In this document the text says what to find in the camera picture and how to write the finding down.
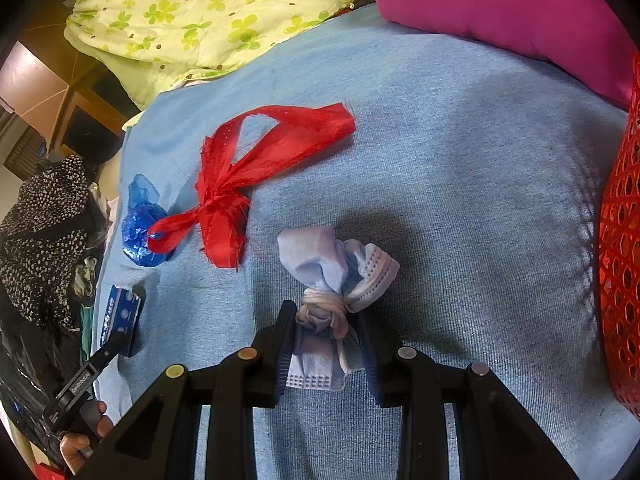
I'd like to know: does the red ribbon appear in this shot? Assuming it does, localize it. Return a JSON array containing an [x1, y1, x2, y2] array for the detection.
[[146, 103, 356, 269]]

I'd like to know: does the blue white cardboard box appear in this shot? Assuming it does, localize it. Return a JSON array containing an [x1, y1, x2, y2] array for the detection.
[[100, 285, 143, 358]]

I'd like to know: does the left hand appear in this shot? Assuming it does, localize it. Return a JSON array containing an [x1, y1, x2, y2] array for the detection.
[[60, 401, 114, 474]]

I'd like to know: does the green clover pattern quilt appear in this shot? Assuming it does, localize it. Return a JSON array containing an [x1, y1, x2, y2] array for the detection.
[[64, 0, 356, 110]]

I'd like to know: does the magenta pillow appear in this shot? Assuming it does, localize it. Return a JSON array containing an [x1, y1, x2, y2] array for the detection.
[[375, 0, 636, 110]]

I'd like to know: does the blue plastic wrapper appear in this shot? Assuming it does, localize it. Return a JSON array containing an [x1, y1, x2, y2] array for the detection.
[[122, 174, 172, 268]]

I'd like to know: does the brown wooden cabinet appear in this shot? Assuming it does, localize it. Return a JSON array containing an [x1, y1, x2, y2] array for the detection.
[[1, 0, 138, 165]]

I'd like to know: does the black white dotted garment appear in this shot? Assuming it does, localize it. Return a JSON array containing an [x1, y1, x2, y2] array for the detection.
[[1, 155, 96, 330]]

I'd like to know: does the red mesh plastic basket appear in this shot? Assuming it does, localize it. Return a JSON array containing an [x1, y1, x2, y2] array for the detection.
[[597, 58, 640, 416]]

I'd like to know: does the blue face mask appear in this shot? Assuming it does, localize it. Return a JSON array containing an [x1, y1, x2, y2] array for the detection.
[[278, 226, 400, 391]]

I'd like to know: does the black jacket pile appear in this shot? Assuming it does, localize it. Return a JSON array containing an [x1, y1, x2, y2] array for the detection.
[[1, 292, 82, 469]]

